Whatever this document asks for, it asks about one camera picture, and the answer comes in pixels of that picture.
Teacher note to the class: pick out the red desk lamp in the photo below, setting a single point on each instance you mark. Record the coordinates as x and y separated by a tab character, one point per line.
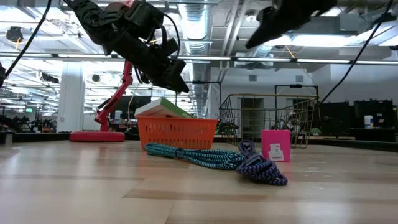
96	137

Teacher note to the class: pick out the bright ceiling light panel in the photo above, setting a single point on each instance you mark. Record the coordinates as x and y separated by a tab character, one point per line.
317	40

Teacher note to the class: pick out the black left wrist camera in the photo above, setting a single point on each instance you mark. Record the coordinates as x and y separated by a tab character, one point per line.
143	15

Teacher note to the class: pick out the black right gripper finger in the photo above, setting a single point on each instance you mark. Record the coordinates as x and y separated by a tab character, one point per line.
270	25

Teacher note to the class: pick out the person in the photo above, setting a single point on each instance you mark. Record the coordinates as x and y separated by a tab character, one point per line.
292	118

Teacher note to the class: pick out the black stand frame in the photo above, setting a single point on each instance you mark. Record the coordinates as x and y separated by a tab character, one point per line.
295	86

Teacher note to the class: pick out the black ceiling camera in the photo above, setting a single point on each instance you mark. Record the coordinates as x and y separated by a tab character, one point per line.
14	34

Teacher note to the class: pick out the silver spiral ventilation duct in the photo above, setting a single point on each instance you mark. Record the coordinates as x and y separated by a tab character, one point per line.
262	51

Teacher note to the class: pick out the long ceiling light strip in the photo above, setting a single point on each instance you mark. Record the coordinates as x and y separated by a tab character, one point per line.
248	59

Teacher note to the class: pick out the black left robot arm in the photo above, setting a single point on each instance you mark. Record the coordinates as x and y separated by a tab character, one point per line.
93	18

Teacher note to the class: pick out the wide silver ventilation duct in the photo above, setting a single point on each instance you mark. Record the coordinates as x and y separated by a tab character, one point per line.
199	31

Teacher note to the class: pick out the white canister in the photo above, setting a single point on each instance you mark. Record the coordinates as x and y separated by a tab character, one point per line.
118	117
368	122

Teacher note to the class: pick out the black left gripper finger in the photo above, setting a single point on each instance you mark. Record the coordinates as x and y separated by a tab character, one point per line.
175	81

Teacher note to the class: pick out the white box with printed labels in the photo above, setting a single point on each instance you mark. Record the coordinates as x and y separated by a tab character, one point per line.
161	109

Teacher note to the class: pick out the small pink box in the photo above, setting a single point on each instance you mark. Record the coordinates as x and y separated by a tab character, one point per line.
275	138

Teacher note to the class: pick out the white building pillar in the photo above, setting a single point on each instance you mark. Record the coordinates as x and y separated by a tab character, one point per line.
71	102

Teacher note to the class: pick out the black equipment cases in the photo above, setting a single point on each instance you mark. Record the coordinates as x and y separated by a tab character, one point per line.
373	109

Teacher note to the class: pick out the orange plastic basket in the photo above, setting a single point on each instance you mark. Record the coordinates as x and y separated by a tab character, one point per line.
177	133

